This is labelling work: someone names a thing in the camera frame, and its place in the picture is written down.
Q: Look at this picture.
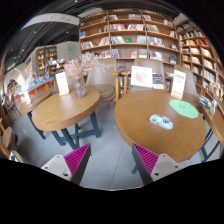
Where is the wooden bookshelf right side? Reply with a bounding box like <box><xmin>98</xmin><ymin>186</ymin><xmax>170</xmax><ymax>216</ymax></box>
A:
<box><xmin>175</xmin><ymin>20</ymin><xmax>224</xmax><ymax>101</ymax></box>

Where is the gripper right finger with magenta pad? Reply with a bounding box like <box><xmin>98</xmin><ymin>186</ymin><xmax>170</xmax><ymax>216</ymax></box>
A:
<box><xmin>132</xmin><ymin>143</ymin><xmax>182</xmax><ymax>185</ymax></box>

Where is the large wooden bookshelf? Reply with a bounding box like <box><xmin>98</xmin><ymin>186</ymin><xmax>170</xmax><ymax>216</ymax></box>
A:
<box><xmin>79</xmin><ymin>9</ymin><xmax>180</xmax><ymax>66</ymax></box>

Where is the round wooden table left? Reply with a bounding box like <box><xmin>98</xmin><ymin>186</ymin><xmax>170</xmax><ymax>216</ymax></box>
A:
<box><xmin>32</xmin><ymin>86</ymin><xmax>101</xmax><ymax>150</ymax></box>

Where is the distant bookshelf display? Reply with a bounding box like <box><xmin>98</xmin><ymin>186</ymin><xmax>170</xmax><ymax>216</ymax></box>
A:
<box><xmin>36</xmin><ymin>46</ymin><xmax>65</xmax><ymax>77</ymax></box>

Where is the white picture board red print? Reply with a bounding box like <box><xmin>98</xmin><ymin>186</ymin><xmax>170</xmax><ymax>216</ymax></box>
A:
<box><xmin>131</xmin><ymin>66</ymin><xmax>153</xmax><ymax>88</ymax></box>

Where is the white sign stand right table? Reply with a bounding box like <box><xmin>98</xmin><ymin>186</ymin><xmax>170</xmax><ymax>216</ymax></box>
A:
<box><xmin>171</xmin><ymin>70</ymin><xmax>186</xmax><ymax>100</ymax></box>

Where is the white sign stand table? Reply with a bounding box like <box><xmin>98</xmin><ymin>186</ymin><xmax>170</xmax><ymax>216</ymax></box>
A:
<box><xmin>56</xmin><ymin>72</ymin><xmax>69</xmax><ymax>95</ymax></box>
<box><xmin>171</xmin><ymin>70</ymin><xmax>186</xmax><ymax>100</ymax></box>

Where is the green mouse pad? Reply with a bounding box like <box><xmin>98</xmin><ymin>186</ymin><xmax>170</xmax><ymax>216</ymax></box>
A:
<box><xmin>169</xmin><ymin>100</ymin><xmax>198</xmax><ymax>118</ymax></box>

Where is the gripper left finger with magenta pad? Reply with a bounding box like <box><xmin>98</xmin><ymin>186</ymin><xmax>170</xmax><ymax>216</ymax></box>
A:
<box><xmin>42</xmin><ymin>144</ymin><xmax>91</xmax><ymax>185</ymax></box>

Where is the white patterned computer mouse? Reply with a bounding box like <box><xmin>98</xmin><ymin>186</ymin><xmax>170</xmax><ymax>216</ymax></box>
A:
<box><xmin>149</xmin><ymin>114</ymin><xmax>173</xmax><ymax>130</ymax></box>

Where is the wooden table far right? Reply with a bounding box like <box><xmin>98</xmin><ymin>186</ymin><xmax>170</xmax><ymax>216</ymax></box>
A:
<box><xmin>201</xmin><ymin>105</ymin><xmax>224</xmax><ymax>162</ymax></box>

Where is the beige upholstered chair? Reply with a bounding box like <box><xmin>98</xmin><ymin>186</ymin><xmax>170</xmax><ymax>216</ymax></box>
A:
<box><xmin>86</xmin><ymin>58</ymin><xmax>117</xmax><ymax>101</ymax></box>

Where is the glass vase with pink flowers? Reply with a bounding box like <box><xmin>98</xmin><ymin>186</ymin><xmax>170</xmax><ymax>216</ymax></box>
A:
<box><xmin>64</xmin><ymin>52</ymin><xmax>105</xmax><ymax>98</ymax></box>

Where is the small wooden side stand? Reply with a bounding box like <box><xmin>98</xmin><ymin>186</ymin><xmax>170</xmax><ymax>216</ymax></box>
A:
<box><xmin>111</xmin><ymin>69</ymin><xmax>132</xmax><ymax>102</ymax></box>

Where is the white sign stand left table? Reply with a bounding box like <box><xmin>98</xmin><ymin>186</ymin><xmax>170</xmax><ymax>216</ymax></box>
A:
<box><xmin>56</xmin><ymin>72</ymin><xmax>69</xmax><ymax>95</ymax></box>

